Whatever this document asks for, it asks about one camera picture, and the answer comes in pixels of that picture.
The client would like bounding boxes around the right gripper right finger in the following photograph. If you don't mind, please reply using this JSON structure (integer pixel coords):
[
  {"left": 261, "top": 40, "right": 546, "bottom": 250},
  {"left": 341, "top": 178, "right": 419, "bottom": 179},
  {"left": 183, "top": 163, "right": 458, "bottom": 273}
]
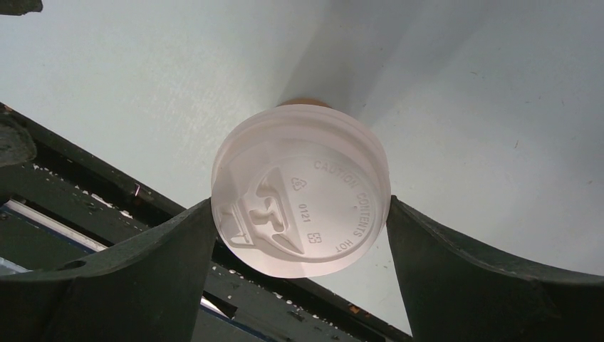
[{"left": 386, "top": 197, "right": 603, "bottom": 341}]

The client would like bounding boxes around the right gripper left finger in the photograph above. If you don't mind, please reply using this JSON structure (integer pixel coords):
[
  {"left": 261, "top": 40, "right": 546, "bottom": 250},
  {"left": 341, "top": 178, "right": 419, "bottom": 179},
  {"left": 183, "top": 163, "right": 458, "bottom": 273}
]
[{"left": 1, "top": 200, "right": 217, "bottom": 341}]

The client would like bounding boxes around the white cup lid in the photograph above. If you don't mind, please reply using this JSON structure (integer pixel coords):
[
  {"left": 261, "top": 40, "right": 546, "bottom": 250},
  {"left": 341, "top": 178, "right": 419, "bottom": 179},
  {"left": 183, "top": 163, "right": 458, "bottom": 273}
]
[{"left": 211, "top": 104, "right": 391, "bottom": 279}]

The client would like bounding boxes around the brown paper coffee cup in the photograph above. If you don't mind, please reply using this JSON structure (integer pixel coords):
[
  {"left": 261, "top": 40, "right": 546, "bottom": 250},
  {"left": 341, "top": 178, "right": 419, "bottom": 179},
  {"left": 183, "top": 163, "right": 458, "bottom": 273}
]
[{"left": 278, "top": 98, "right": 331, "bottom": 108}]

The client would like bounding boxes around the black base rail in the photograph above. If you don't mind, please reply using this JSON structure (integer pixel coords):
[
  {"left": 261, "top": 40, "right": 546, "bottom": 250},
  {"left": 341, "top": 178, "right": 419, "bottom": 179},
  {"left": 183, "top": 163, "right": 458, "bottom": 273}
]
[{"left": 1, "top": 105, "right": 410, "bottom": 341}]

